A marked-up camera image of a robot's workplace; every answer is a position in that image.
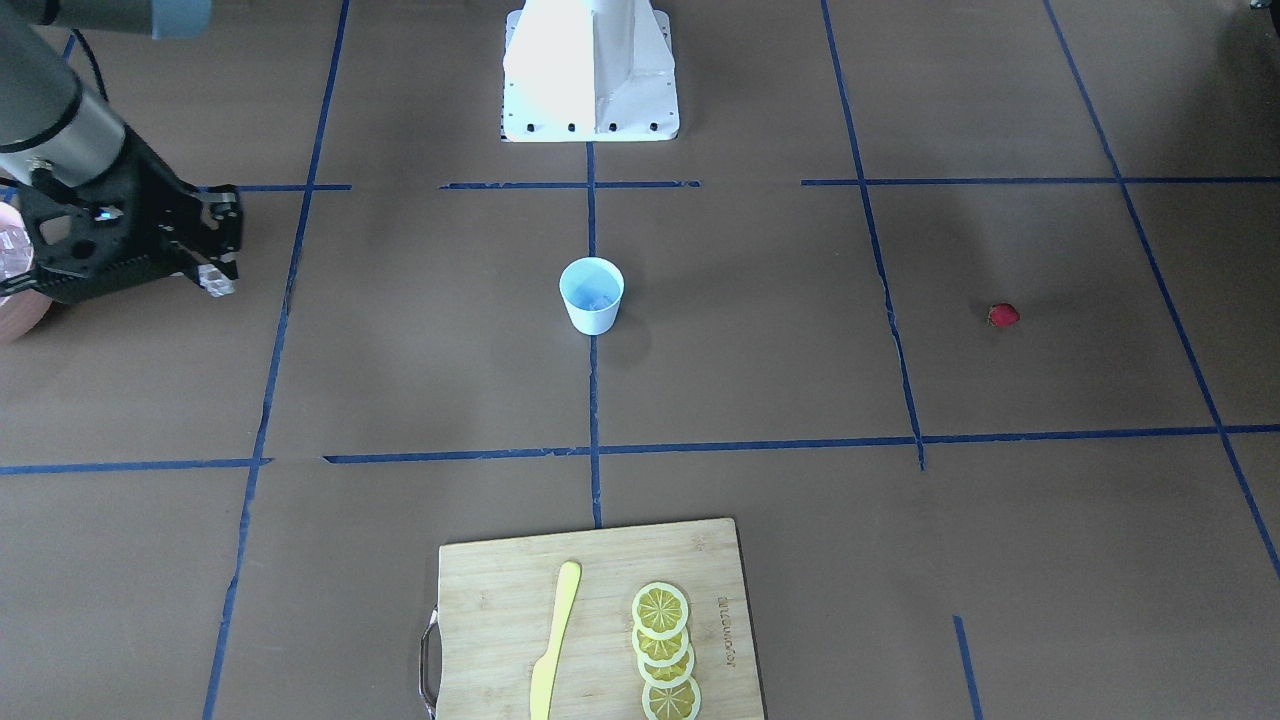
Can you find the pink bowl with ice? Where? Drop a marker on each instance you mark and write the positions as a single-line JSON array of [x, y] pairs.
[[21, 312]]

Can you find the yellow plastic knife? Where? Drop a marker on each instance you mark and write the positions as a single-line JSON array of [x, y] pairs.
[[545, 669]]

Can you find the light blue plastic cup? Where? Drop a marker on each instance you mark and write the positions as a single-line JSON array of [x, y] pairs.
[[592, 291]]

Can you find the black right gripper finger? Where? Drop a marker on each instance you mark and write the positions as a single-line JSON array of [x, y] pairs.
[[221, 238]]

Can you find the clear ice cube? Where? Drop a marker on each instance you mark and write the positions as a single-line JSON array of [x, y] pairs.
[[215, 281]]

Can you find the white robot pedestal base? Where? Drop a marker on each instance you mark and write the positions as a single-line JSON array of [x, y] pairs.
[[589, 71]]

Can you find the bamboo cutting board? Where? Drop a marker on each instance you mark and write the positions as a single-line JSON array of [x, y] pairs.
[[492, 618]]

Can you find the red strawberry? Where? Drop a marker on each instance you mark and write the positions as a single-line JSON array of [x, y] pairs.
[[1003, 315]]

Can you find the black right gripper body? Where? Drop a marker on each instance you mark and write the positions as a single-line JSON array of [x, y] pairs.
[[160, 196]]

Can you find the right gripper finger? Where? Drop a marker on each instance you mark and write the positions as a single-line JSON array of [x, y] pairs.
[[225, 264]]

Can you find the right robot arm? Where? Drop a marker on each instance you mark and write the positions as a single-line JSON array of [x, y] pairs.
[[49, 112]]

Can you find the bottom lemon slice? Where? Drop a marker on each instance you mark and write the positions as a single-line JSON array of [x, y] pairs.
[[679, 702]]

